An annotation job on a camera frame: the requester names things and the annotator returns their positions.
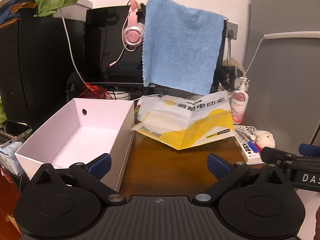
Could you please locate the blue pen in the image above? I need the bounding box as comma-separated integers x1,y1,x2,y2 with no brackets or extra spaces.
236,129,262,154

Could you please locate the blue orange cloth bag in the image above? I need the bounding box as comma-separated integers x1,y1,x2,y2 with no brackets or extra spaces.
0,0,38,28

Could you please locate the yellow white cloth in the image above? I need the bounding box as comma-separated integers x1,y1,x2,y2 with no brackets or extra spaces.
132,92,235,150

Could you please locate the white charging cable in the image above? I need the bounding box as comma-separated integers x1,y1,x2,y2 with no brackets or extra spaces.
241,31,320,79

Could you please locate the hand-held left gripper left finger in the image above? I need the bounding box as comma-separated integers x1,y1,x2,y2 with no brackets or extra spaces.
32,153,127,206

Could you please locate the black monitor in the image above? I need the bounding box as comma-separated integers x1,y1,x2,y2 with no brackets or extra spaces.
84,5,228,98

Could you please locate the woven straw item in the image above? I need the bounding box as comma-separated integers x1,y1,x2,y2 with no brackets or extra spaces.
222,57,244,73

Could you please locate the wall socket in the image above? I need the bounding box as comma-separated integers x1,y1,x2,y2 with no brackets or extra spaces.
226,21,238,40

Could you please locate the blue towel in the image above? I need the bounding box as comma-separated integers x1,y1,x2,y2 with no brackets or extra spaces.
142,0,225,96

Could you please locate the pink white lotion pump bottle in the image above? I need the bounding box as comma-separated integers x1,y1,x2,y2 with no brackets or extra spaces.
230,77,250,125

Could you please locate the smartphone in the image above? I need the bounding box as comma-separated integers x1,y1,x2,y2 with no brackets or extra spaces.
4,120,33,140

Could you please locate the grey cabinet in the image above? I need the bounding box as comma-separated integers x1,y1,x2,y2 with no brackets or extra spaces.
244,0,320,150

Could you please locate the white cardboard box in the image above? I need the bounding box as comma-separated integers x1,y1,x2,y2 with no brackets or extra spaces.
52,0,93,19

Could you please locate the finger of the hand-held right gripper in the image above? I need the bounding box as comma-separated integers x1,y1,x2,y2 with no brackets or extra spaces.
299,144,320,156
261,147,320,170

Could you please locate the black computer tower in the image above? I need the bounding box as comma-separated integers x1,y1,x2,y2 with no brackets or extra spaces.
0,15,87,128

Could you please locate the clear plastic packet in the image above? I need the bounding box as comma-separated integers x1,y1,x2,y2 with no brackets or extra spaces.
0,140,23,175

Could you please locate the cream plush toy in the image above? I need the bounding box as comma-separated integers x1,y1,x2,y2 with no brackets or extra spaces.
251,129,276,153

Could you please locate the pink headset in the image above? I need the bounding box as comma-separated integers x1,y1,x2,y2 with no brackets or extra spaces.
109,0,145,67

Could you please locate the black white patterned book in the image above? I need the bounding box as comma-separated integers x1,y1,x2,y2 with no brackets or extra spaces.
232,126,265,165

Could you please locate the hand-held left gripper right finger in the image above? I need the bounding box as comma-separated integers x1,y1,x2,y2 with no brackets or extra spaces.
193,153,291,205

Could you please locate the white round monitor base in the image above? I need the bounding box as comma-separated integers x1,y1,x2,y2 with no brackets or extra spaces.
107,90,132,101

